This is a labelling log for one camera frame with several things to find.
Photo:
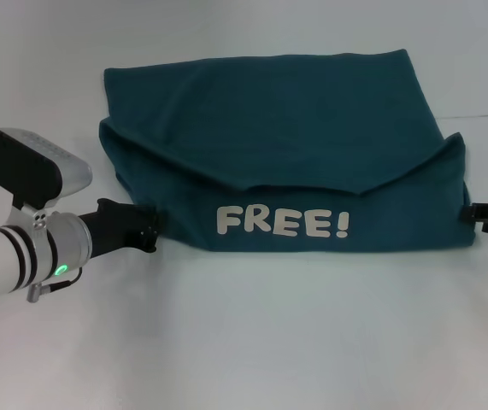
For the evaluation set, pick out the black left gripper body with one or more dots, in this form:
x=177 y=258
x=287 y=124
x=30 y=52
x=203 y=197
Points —
x=119 y=228

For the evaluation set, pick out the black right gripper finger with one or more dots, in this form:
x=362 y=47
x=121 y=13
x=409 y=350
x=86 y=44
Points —
x=471 y=212

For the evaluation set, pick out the teal blue t-shirt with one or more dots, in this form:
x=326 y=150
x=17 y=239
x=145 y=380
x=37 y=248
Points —
x=286 y=149

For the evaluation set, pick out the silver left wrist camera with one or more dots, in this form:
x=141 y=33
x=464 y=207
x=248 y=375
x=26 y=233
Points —
x=30 y=171

